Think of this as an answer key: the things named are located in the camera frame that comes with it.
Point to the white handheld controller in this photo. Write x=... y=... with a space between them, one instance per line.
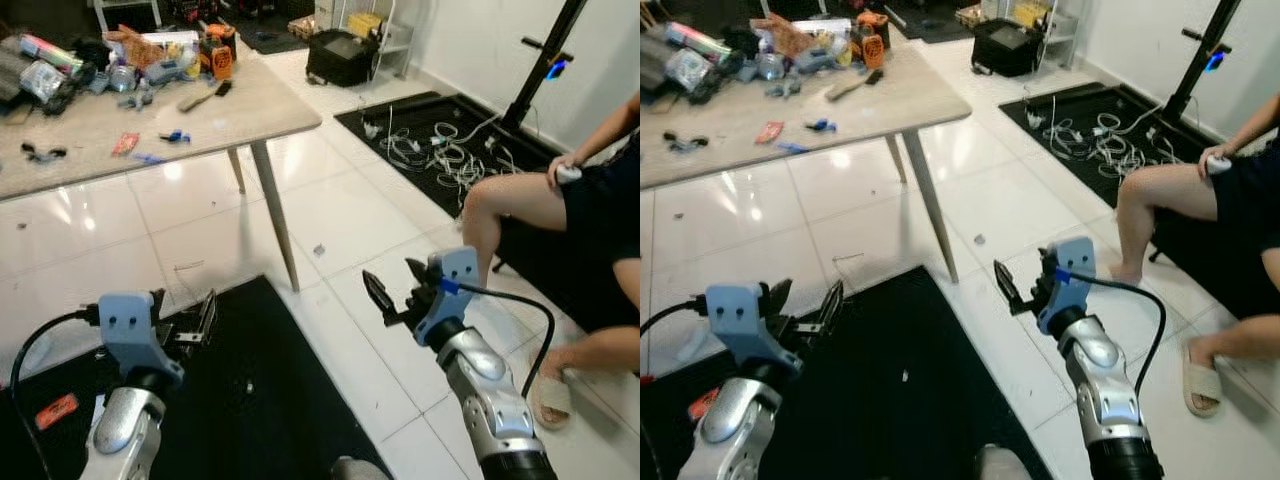
x=1219 y=166
x=570 y=175

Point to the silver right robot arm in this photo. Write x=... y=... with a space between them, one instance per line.
x=1105 y=390
x=490 y=395

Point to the person's hand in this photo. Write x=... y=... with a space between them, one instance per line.
x=1212 y=150
x=562 y=158

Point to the large black floor mat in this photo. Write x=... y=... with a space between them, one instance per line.
x=900 y=420
x=250 y=420

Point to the orange label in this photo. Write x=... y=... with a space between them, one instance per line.
x=56 y=411
x=703 y=404

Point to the seated person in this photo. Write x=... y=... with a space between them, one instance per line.
x=1170 y=190
x=520 y=200

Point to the blue strip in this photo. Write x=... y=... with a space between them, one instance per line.
x=148 y=157
x=793 y=147

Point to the black seat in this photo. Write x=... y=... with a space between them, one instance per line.
x=1215 y=255
x=570 y=265

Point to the red packet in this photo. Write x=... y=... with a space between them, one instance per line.
x=125 y=145
x=769 y=133

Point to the beige slipper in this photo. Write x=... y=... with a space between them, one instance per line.
x=550 y=400
x=1203 y=385

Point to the blue clip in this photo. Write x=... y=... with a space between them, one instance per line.
x=176 y=136
x=821 y=125

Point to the grey right robot foot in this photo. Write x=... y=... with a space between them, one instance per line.
x=1002 y=462
x=358 y=468

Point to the small black tool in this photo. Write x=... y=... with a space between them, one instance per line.
x=685 y=142
x=42 y=153

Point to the light wooden table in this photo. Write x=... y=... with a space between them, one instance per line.
x=230 y=115
x=900 y=100

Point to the grey pliers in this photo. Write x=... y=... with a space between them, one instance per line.
x=136 y=97
x=782 y=86

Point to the black carry case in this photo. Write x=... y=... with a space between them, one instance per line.
x=1007 y=48
x=342 y=58

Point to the white shelf rack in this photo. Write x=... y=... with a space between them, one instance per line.
x=398 y=40
x=1065 y=30

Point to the black stand pole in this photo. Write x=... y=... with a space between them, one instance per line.
x=540 y=65
x=1205 y=55

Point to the white blue package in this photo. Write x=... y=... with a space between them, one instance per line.
x=172 y=60
x=825 y=50

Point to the yellow box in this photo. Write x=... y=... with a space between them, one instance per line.
x=365 y=25
x=1030 y=14

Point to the clear plastic package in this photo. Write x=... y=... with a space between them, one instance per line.
x=690 y=70
x=42 y=80

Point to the orange power drill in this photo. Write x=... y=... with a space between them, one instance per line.
x=872 y=42
x=218 y=55

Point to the orange crumpled bag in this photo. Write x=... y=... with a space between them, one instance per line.
x=790 y=35
x=130 y=45

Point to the small black floor mat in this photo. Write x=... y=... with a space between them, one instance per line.
x=930 y=25
x=270 y=40

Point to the colourful long box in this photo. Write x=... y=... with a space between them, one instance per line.
x=48 y=52
x=695 y=40

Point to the light grey right wrist camera mount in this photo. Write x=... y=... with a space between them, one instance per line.
x=1072 y=275
x=452 y=290

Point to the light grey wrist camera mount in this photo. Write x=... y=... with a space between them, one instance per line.
x=130 y=325
x=1072 y=275
x=452 y=290
x=740 y=315

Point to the light grey left wrist camera mount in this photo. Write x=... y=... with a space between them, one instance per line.
x=130 y=325
x=740 y=315

